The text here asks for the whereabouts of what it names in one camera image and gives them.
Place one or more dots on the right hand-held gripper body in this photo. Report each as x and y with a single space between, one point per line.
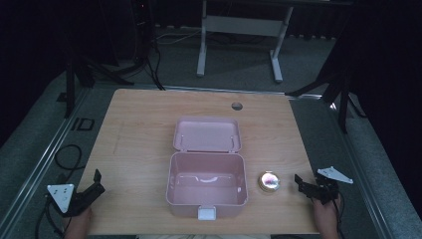
326 189

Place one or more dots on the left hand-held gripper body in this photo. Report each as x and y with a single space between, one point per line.
81 199

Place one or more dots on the person's left hand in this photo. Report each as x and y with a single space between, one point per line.
81 220

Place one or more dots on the person's right hand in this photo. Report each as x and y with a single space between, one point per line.
326 212

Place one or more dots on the round gold tin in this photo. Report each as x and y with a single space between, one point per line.
269 181

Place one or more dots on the pink plastic box with lid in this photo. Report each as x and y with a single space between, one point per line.
207 166

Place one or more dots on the black tripod stand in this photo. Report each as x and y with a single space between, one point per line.
335 86
78 69

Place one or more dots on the black computer tower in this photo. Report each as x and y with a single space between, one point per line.
142 26

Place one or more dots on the white metal desk frame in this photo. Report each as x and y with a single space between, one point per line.
242 26

